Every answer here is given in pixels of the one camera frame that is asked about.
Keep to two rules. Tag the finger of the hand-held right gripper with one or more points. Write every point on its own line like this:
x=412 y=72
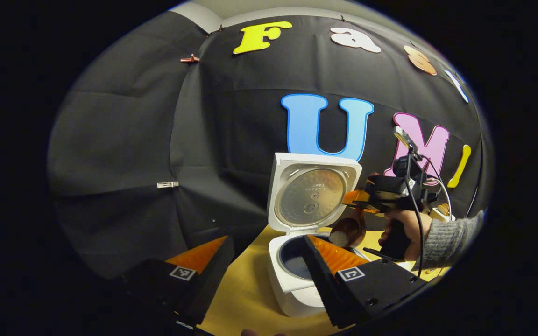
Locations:
x=371 y=211
x=355 y=198

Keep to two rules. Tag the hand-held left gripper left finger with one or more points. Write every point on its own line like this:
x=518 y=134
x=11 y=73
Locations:
x=213 y=280

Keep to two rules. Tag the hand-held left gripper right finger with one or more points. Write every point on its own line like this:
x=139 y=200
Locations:
x=327 y=289

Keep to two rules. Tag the brown wooden spoon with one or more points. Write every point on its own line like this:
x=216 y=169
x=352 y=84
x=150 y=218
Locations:
x=354 y=226

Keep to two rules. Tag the scooped white rice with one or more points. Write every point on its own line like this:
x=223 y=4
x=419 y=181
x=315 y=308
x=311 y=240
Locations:
x=339 y=239

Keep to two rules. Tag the white rice cooker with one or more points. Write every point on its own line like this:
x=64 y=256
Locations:
x=311 y=196

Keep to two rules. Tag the white toaster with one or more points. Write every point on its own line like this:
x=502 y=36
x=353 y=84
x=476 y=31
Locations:
x=441 y=216

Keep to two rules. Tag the brown toast slice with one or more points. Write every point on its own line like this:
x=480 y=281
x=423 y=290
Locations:
x=444 y=208

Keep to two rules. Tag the white plastic clip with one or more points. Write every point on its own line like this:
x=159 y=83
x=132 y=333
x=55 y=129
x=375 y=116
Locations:
x=167 y=185

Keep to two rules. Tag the black backdrop cloth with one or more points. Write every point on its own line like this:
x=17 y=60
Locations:
x=231 y=126

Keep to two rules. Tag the copper spring clip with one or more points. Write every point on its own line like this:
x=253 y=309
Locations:
x=189 y=59

